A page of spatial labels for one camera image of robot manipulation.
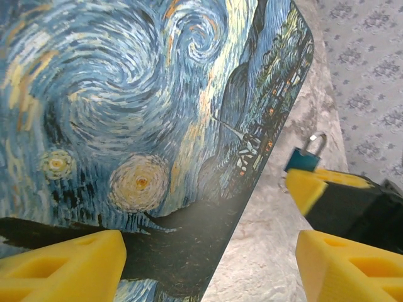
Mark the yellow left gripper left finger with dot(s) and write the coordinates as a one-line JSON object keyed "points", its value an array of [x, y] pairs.
{"points": [[63, 270]]}

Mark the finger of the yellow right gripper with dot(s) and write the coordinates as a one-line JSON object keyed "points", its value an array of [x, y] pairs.
{"points": [[307, 192]]}

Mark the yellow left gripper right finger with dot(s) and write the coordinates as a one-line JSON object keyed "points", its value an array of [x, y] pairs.
{"points": [[355, 270]]}

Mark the small teal padlock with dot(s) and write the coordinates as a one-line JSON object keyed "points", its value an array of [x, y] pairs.
{"points": [[303, 160]]}

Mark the starry night painted box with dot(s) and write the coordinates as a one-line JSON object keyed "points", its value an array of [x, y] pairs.
{"points": [[126, 94]]}

